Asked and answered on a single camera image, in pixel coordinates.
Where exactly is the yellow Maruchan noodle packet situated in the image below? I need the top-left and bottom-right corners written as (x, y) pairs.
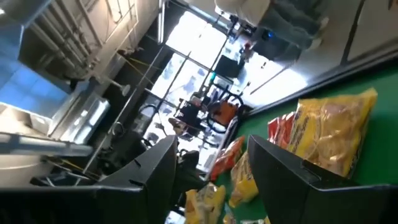
top-left (228, 151), bottom-right (259, 208)
top-left (287, 88), bottom-right (379, 179)

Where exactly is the black monitor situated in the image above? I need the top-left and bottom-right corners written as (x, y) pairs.
top-left (214, 54), bottom-right (245, 78)

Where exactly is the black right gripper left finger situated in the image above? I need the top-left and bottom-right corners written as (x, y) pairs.
top-left (0, 135), bottom-right (178, 224)

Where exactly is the bright glass window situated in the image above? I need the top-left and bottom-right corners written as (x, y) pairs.
top-left (146, 11), bottom-right (308, 169)

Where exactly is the black case with blue light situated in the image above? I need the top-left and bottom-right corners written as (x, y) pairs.
top-left (253, 27), bottom-right (302, 62)

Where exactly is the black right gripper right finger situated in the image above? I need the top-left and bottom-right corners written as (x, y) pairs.
top-left (248, 134), bottom-right (398, 224)

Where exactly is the red noodle packet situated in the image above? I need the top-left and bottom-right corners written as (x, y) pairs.
top-left (267, 111), bottom-right (296, 150)
top-left (210, 135), bottom-right (246, 183)

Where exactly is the green felt table mat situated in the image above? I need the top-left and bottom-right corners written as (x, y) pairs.
top-left (214, 63), bottom-right (398, 224)

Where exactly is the orange equipment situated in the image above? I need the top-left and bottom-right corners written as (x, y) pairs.
top-left (206, 99), bottom-right (240, 128)

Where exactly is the white-labelled Maruchan noodle packet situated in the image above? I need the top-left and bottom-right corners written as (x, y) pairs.
top-left (185, 182), bottom-right (227, 224)

